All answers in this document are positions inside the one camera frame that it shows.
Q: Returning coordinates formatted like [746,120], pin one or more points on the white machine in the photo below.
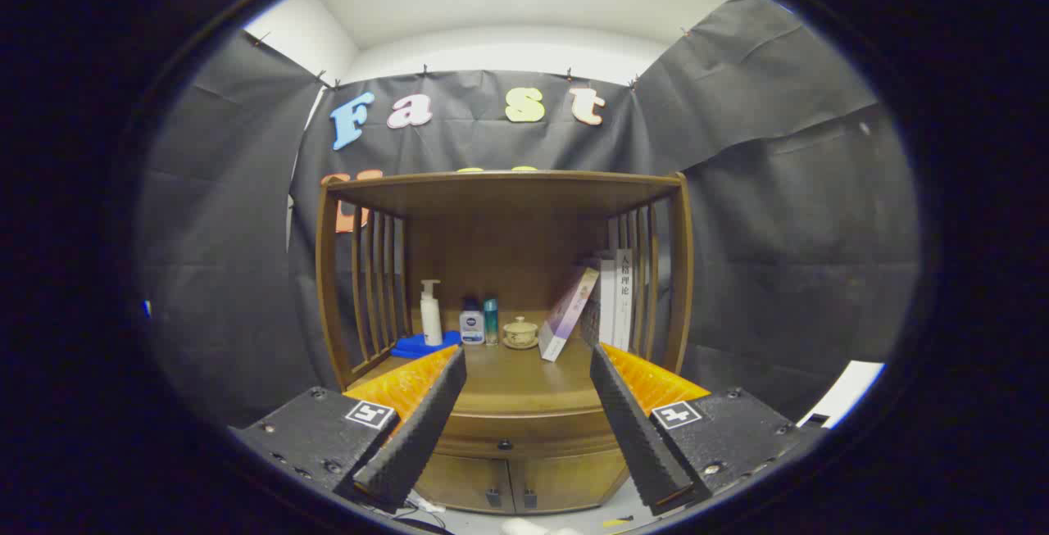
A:
[848,392]

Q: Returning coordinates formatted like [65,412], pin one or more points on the dark patterned cover book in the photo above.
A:
[608,306]

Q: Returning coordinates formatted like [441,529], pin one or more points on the white bottle with blue cap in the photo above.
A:
[471,328]

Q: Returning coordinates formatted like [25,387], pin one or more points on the teal glass bottle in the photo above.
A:
[491,324]

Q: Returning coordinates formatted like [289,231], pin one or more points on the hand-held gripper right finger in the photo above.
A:
[635,437]

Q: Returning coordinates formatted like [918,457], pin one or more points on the wooden cabinet door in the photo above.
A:
[459,482]
[565,482]

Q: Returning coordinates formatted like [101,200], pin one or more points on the purple and white book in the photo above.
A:
[565,318]

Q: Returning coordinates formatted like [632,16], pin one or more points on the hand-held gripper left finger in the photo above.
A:
[418,437]

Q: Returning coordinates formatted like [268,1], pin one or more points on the beige lidded tea cup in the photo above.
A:
[520,333]

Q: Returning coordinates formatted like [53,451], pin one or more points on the wooden countertop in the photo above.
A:
[508,379]

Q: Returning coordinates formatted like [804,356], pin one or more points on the brown wooden cabinet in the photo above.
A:
[508,256]

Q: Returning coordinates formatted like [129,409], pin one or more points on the brown wooden drawer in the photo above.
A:
[557,441]

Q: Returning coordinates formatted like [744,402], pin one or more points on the white pump bottle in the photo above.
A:
[431,322]

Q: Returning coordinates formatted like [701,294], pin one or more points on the blue folded cloth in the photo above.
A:
[418,346]

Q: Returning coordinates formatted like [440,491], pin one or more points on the small yellow object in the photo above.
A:
[616,523]

